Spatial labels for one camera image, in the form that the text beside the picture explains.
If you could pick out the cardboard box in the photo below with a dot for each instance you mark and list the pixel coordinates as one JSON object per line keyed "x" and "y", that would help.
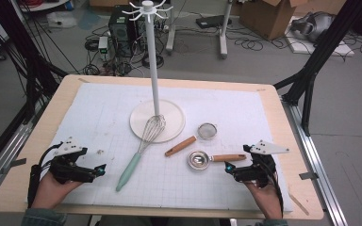
{"x": 264, "y": 15}

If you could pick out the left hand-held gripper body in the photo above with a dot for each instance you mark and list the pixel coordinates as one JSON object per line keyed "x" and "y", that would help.
{"x": 66, "y": 171}

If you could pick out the clear plastic bag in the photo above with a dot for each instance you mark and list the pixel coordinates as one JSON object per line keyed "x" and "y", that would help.
{"x": 61, "y": 20}

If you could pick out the white power supply box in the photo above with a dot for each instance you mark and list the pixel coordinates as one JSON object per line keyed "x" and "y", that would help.
{"x": 103, "y": 44}

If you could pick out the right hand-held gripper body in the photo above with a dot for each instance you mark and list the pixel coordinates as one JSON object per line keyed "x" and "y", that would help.
{"x": 257, "y": 174}

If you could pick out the grey bag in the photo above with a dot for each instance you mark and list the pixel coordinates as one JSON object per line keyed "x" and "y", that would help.
{"x": 314, "y": 25}

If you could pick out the person's right hand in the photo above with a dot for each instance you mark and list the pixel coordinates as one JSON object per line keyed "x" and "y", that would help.
{"x": 270, "y": 202}

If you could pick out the white desk leg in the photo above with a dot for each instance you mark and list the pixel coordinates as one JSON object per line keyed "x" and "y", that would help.
{"x": 170, "y": 34}
{"x": 223, "y": 34}

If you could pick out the white round table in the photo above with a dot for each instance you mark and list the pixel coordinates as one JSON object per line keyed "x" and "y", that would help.
{"x": 44, "y": 5}

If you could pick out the white grid mat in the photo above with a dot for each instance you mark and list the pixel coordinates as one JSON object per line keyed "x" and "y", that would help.
{"x": 217, "y": 188}

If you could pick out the grey tape strip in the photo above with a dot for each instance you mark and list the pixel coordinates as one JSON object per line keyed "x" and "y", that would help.
{"x": 18, "y": 162}
{"x": 308, "y": 175}

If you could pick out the black metal frame post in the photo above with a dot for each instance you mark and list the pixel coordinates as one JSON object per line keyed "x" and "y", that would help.
{"x": 320, "y": 53}
{"x": 28, "y": 62}

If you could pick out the black flat device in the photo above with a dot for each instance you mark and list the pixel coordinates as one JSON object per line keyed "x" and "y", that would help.
{"x": 212, "y": 21}

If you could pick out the person's left hand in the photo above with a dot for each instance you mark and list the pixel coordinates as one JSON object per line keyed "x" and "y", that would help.
{"x": 50, "y": 194}

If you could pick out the white hook rack stand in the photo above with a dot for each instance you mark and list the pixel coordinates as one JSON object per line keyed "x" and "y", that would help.
{"x": 152, "y": 47}

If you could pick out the aluminium rail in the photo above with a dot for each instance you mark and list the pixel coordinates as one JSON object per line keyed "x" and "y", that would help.
{"x": 3, "y": 157}
{"x": 314, "y": 163}

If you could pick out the black computer tower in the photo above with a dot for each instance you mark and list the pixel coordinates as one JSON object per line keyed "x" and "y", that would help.
{"x": 121, "y": 31}

